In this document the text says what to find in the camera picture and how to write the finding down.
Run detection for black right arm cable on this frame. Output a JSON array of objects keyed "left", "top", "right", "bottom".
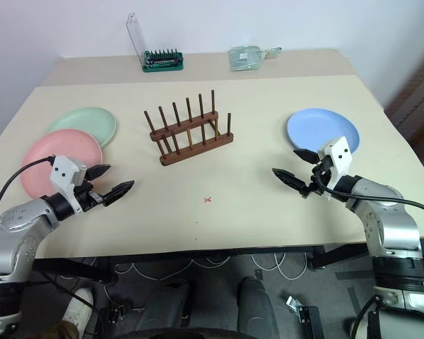
[{"left": 310, "top": 168, "right": 424, "bottom": 217}]

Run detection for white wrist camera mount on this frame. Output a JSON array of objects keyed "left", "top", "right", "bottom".
[
  {"left": 317, "top": 136, "right": 353, "bottom": 192},
  {"left": 49, "top": 154, "right": 90, "bottom": 215}
]

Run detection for dark rounded shape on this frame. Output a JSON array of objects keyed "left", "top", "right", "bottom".
[{"left": 236, "top": 276, "right": 281, "bottom": 339}]

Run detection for white cable under table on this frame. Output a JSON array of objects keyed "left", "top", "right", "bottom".
[{"left": 114, "top": 251, "right": 321, "bottom": 284}]

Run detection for blue plate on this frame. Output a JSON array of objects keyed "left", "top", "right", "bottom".
[{"left": 286, "top": 107, "right": 362, "bottom": 155}]

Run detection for wooden dish rack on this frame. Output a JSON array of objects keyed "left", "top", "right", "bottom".
[{"left": 143, "top": 88, "right": 235, "bottom": 167}]

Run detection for white shoe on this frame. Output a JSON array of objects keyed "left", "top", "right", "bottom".
[{"left": 61, "top": 287, "right": 95, "bottom": 333}]

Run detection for clear plastic bag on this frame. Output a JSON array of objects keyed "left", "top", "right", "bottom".
[{"left": 228, "top": 45, "right": 266, "bottom": 73}]

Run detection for clear plastic case lid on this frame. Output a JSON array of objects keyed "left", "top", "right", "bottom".
[{"left": 126, "top": 11, "right": 147, "bottom": 68}]

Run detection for red plate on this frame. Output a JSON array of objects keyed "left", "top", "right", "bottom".
[{"left": 20, "top": 129, "right": 104, "bottom": 199}]

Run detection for black table frame bar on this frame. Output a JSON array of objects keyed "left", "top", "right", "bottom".
[
  {"left": 310, "top": 244, "right": 372, "bottom": 272},
  {"left": 32, "top": 256, "right": 118, "bottom": 284}
]

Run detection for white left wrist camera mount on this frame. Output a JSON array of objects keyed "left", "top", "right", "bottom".
[{"left": 49, "top": 154, "right": 90, "bottom": 215}]

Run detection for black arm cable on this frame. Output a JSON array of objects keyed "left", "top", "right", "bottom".
[
  {"left": 0, "top": 156, "right": 56, "bottom": 242},
  {"left": 310, "top": 168, "right": 424, "bottom": 217}
]

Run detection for green screwdriver bit holder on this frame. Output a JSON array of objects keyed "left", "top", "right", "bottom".
[{"left": 142, "top": 49, "right": 186, "bottom": 74}]

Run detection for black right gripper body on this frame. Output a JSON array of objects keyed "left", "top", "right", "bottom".
[{"left": 299, "top": 155, "right": 336, "bottom": 201}]

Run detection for black metal floor bracket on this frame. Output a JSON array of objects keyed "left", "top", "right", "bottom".
[{"left": 284, "top": 295, "right": 323, "bottom": 339}]

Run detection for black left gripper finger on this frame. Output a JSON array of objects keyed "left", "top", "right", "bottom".
[
  {"left": 101, "top": 179, "right": 136, "bottom": 207},
  {"left": 85, "top": 163, "right": 112, "bottom": 182}
]

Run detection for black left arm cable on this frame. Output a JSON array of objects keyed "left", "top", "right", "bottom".
[{"left": 0, "top": 156, "right": 56, "bottom": 242}]

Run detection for green plate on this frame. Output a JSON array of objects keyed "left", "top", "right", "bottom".
[{"left": 48, "top": 106, "right": 117, "bottom": 150}]

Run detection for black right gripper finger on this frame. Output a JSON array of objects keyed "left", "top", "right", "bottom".
[
  {"left": 293, "top": 148, "right": 321, "bottom": 165},
  {"left": 271, "top": 168, "right": 309, "bottom": 194}
]

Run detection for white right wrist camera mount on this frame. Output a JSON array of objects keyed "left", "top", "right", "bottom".
[{"left": 317, "top": 136, "right": 353, "bottom": 192}]

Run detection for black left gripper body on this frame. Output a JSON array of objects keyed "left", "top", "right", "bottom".
[{"left": 72, "top": 179, "right": 106, "bottom": 212}]

